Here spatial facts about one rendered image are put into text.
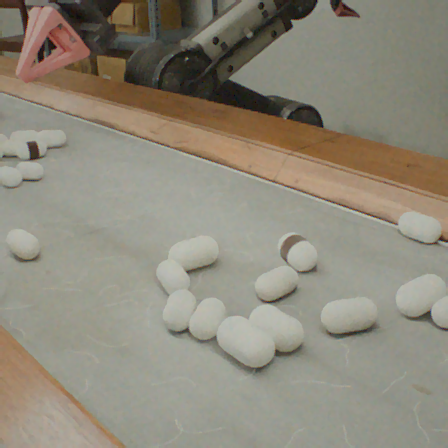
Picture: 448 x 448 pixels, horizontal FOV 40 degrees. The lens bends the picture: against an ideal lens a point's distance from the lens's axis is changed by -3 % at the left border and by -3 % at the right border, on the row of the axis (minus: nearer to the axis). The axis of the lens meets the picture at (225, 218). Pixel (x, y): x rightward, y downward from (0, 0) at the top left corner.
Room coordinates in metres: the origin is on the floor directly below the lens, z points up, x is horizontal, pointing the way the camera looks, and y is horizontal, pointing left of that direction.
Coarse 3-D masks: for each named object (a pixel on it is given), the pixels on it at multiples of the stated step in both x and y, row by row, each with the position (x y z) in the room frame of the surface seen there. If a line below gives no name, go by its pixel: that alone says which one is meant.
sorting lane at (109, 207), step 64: (0, 128) 0.79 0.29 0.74; (64, 128) 0.77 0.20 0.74; (0, 192) 0.55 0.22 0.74; (64, 192) 0.54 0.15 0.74; (128, 192) 0.54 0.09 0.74; (192, 192) 0.53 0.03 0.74; (256, 192) 0.52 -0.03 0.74; (0, 256) 0.41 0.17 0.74; (64, 256) 0.41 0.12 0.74; (128, 256) 0.41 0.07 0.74; (256, 256) 0.40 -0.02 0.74; (320, 256) 0.40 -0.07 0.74; (384, 256) 0.39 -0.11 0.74; (0, 320) 0.32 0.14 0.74; (64, 320) 0.32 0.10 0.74; (128, 320) 0.32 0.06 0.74; (320, 320) 0.31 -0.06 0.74; (384, 320) 0.31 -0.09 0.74; (64, 384) 0.26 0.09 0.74; (128, 384) 0.26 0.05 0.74; (192, 384) 0.26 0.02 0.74; (256, 384) 0.26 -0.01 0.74; (320, 384) 0.25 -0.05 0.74; (384, 384) 0.25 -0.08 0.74
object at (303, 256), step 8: (280, 240) 0.39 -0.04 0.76; (296, 248) 0.37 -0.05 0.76; (304, 248) 0.37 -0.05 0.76; (312, 248) 0.37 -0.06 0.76; (288, 256) 0.38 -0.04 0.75; (296, 256) 0.37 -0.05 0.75; (304, 256) 0.37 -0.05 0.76; (312, 256) 0.37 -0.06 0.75; (288, 264) 0.38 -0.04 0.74; (296, 264) 0.37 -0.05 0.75; (304, 264) 0.37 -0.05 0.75; (312, 264) 0.37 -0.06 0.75
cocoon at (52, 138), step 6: (42, 132) 0.69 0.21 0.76; (48, 132) 0.68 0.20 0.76; (54, 132) 0.68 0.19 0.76; (60, 132) 0.69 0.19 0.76; (36, 138) 0.68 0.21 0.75; (42, 138) 0.68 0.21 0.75; (48, 138) 0.68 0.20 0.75; (54, 138) 0.68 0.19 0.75; (60, 138) 0.68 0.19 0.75; (66, 138) 0.69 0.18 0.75; (48, 144) 0.68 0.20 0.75; (54, 144) 0.68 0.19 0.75; (60, 144) 0.68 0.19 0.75
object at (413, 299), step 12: (420, 276) 0.33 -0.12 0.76; (432, 276) 0.32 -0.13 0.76; (408, 288) 0.31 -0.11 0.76; (420, 288) 0.31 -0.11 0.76; (432, 288) 0.31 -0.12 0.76; (444, 288) 0.32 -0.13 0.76; (396, 300) 0.32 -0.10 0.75; (408, 300) 0.31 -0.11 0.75; (420, 300) 0.31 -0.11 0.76; (432, 300) 0.31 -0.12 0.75; (408, 312) 0.31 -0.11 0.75; (420, 312) 0.31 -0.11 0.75
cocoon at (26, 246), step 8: (16, 232) 0.41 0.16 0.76; (24, 232) 0.41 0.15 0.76; (8, 240) 0.41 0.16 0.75; (16, 240) 0.40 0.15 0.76; (24, 240) 0.40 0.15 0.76; (32, 240) 0.40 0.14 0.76; (8, 248) 0.41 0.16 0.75; (16, 248) 0.40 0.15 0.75; (24, 248) 0.40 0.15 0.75; (32, 248) 0.40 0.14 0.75; (24, 256) 0.40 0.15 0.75; (32, 256) 0.40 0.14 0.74
